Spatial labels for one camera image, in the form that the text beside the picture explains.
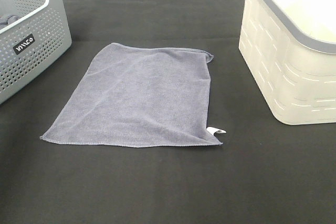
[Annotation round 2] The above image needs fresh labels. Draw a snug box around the grey-blue microfibre towel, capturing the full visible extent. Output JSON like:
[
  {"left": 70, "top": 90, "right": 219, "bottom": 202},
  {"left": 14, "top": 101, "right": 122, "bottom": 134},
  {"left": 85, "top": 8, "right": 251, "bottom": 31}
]
[{"left": 41, "top": 43, "right": 222, "bottom": 148}]

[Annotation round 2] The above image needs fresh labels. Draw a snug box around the grey towel inside basket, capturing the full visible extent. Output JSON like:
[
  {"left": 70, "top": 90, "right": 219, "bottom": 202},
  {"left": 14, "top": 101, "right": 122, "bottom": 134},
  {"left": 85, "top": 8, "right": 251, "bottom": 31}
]
[{"left": 0, "top": 14, "right": 20, "bottom": 29}]

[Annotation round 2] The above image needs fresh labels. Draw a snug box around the black table cloth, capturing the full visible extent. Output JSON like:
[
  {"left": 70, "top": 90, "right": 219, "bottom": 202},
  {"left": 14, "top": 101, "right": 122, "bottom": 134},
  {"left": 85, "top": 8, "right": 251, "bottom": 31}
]
[{"left": 1, "top": 0, "right": 335, "bottom": 223}]

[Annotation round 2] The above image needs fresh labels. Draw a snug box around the white basket with grey rim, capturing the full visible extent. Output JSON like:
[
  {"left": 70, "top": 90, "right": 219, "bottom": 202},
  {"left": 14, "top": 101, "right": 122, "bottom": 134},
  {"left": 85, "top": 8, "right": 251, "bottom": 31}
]
[{"left": 239, "top": 0, "right": 335, "bottom": 125}]

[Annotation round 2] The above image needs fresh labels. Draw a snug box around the grey perforated plastic basket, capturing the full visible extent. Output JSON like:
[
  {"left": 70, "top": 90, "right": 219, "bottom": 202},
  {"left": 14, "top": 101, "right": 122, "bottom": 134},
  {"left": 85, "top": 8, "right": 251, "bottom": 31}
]
[{"left": 1, "top": 0, "right": 72, "bottom": 102}]

